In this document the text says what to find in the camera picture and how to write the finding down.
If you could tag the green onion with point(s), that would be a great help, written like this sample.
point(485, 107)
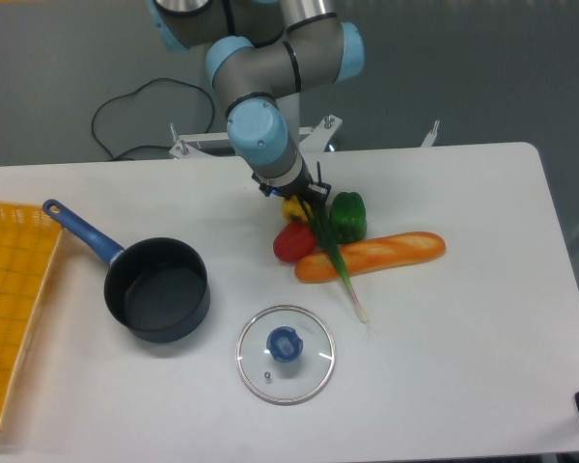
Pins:
point(319, 224)

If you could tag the yellow plastic basket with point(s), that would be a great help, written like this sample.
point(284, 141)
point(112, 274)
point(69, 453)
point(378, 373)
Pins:
point(29, 239)

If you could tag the red bell pepper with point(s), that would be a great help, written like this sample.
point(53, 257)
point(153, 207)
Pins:
point(294, 242)

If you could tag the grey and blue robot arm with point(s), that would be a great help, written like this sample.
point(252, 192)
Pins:
point(260, 52)

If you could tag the green bell pepper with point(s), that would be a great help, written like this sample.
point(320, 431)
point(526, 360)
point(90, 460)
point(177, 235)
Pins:
point(348, 217)

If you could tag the yellow bell pepper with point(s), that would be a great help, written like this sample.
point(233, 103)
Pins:
point(292, 211)

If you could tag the glass lid with blue knob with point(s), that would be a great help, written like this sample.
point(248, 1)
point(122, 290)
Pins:
point(285, 355)

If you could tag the black pot with blue handle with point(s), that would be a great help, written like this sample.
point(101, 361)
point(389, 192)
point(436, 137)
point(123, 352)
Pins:
point(157, 288)

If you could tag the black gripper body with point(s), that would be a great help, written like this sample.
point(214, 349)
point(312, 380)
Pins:
point(295, 182)

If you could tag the orange baguette bread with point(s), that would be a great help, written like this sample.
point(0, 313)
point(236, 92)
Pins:
point(373, 254)

